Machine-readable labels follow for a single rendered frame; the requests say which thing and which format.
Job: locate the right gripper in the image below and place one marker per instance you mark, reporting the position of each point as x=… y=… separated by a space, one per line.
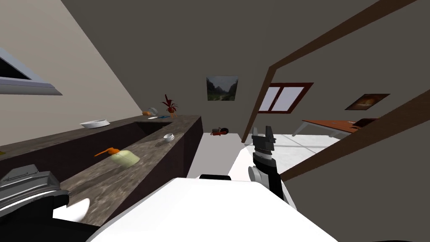
x=263 y=145

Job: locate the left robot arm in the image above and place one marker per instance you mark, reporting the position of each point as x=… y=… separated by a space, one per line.
x=30 y=228

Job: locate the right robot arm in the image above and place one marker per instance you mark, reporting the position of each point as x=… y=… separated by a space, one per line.
x=268 y=174

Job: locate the red framed window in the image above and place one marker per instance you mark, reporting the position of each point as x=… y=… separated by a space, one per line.
x=284 y=97

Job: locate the red and black floor item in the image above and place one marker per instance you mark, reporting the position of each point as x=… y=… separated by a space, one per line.
x=220 y=131

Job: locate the landscape picture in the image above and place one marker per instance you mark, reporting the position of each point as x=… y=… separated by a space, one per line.
x=221 y=88

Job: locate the brown table with white legs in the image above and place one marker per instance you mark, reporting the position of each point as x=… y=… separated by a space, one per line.
x=331 y=125

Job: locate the white mug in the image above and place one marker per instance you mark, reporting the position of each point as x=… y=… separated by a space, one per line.
x=168 y=136

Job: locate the red potted plant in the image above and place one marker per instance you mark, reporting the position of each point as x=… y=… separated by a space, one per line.
x=170 y=106

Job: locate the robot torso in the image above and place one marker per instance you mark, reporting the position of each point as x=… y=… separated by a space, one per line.
x=208 y=215

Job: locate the orange dark picture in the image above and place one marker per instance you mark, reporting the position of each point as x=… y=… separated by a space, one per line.
x=367 y=102

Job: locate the orange and glass item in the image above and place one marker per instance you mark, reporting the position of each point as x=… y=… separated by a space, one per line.
x=149 y=112

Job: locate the pale green soap bottle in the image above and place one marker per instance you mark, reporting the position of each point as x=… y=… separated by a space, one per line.
x=126 y=158

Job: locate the white bowl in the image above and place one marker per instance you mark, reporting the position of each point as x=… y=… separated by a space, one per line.
x=95 y=124

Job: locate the silver toaster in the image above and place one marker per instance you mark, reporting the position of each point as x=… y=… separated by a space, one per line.
x=27 y=185

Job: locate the grey framed window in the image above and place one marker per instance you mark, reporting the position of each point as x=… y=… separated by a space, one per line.
x=23 y=79

